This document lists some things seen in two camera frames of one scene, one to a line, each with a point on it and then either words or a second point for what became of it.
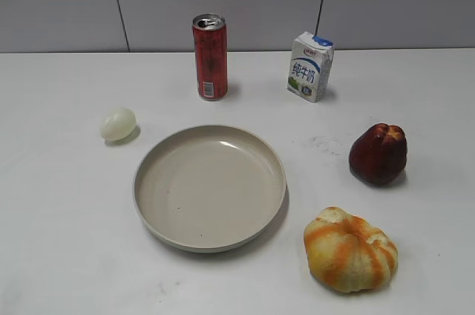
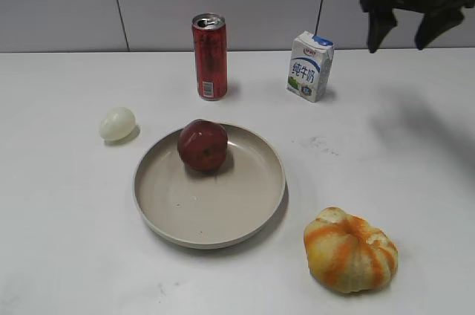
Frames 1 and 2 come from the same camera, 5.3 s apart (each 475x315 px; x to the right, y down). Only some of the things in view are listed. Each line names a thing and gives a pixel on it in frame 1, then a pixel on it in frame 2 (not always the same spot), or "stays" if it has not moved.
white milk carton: x=310 y=66 stays
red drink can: x=211 y=42 stays
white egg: x=118 y=124 stays
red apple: x=378 y=155 -> x=202 y=145
